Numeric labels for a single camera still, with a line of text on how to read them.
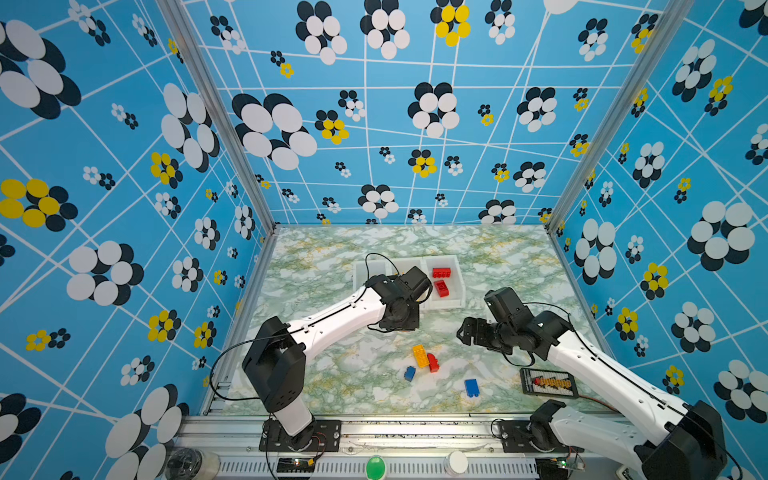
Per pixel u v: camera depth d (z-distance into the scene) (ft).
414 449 2.37
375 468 2.06
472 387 2.65
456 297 3.23
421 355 2.84
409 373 2.71
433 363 2.76
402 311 1.94
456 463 2.11
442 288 3.25
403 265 3.67
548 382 2.63
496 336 2.15
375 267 3.37
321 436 2.40
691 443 1.24
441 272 3.36
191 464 2.03
